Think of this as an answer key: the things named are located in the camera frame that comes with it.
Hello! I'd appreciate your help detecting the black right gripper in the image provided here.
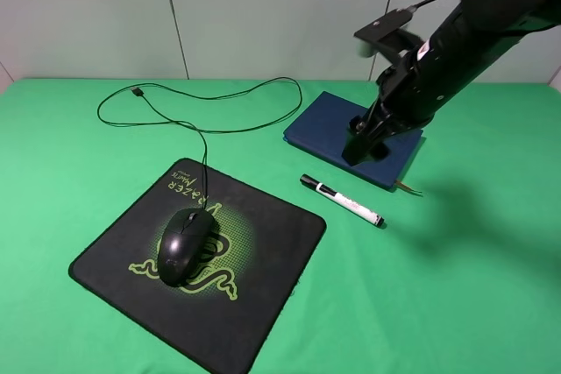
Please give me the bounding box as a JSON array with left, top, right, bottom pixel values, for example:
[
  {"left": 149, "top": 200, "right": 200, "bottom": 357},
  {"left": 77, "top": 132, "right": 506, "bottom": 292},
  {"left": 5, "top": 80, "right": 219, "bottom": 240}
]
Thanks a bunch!
[{"left": 340, "top": 40, "right": 465, "bottom": 167}]

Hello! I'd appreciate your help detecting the white black marker pen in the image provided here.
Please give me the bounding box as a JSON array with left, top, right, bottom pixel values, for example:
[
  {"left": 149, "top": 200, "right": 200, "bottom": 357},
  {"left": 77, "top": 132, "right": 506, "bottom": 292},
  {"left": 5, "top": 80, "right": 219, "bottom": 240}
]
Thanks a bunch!
[{"left": 300, "top": 174, "right": 385, "bottom": 228}]

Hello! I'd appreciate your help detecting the black computer mouse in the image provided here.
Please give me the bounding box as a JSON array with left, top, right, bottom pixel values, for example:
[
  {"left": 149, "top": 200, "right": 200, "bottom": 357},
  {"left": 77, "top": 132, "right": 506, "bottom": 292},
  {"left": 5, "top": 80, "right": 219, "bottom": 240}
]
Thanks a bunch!
[{"left": 157, "top": 208, "right": 215, "bottom": 287}]

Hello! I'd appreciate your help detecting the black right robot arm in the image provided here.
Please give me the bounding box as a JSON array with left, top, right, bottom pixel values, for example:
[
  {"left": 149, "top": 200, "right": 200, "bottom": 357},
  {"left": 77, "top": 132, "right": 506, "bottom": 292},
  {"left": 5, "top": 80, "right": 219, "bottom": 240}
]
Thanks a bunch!
[{"left": 342, "top": 0, "right": 560, "bottom": 166}]

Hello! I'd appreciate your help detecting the dark blue notebook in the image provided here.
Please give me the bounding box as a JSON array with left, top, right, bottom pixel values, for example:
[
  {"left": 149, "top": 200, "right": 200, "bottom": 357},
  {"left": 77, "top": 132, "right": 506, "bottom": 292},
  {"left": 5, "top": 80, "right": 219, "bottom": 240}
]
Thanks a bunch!
[{"left": 284, "top": 91, "right": 423, "bottom": 190}]

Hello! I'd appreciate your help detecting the green tablecloth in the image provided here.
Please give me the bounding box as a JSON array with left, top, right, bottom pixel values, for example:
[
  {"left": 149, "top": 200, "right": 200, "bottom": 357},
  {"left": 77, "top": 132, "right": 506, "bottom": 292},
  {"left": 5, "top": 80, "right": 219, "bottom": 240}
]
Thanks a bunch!
[{"left": 1, "top": 79, "right": 560, "bottom": 373}]

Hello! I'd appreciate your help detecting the black green Razer mousepad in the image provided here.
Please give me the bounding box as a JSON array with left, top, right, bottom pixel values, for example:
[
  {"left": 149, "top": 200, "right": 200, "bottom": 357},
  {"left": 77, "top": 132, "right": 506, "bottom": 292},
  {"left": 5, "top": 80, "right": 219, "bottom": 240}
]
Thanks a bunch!
[{"left": 68, "top": 157, "right": 328, "bottom": 374}]

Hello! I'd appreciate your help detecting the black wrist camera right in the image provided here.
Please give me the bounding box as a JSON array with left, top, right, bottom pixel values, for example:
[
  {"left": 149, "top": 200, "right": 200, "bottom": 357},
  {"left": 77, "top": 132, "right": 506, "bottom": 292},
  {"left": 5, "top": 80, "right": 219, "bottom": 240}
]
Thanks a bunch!
[{"left": 354, "top": 7, "right": 423, "bottom": 65}]

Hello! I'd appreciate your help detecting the black mouse USB cable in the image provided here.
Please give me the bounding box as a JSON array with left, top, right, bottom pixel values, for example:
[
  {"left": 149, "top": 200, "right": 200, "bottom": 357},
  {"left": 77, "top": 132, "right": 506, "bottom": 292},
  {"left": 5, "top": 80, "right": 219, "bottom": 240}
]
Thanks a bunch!
[{"left": 96, "top": 77, "right": 303, "bottom": 217}]

